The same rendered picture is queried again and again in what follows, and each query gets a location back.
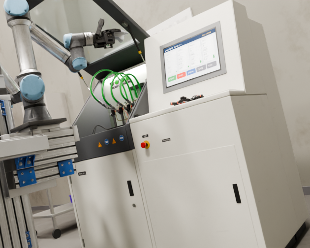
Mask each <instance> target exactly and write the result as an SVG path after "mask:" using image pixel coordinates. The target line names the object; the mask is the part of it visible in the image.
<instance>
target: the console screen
mask: <svg viewBox="0 0 310 248"><path fill-rule="evenodd" d="M159 49H160V62H161V74H162V86H163V94H165V93H168V92H171V91H174V90H177V89H180V88H184V87H187V86H190V85H193V84H196V83H199V82H202V81H205V80H208V79H211V78H214V77H217V76H220V75H223V74H226V73H227V71H226V64H225V56H224V49H223V41H222V34H221V26H220V21H217V22H215V23H212V24H210V25H208V26H206V27H203V28H201V29H199V30H196V31H194V32H191V33H189V34H187V35H185V36H182V37H180V38H178V39H175V40H173V41H171V42H168V43H166V44H164V45H161V46H160V47H159Z"/></svg>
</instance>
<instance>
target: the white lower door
mask: <svg viewBox="0 0 310 248"><path fill-rule="evenodd" d="M75 166H76V170H77V174H73V175H69V179H70V184H71V185H72V190H73V195H74V199H75V204H76V209H77V214H78V219H79V223H80V228H81V233H82V238H83V239H82V242H83V247H84V248H153V243H152V239H151V235H150V230H149V226H148V221H147V216H146V212H145V207H144V202H143V198H142V193H141V189H140V185H139V180H138V175H137V171H136V166H135V162H134V157H133V152H132V150H131V151H126V152H122V153H117V154H113V155H107V156H103V157H98V158H94V159H89V160H85V161H80V162H76V163H75Z"/></svg>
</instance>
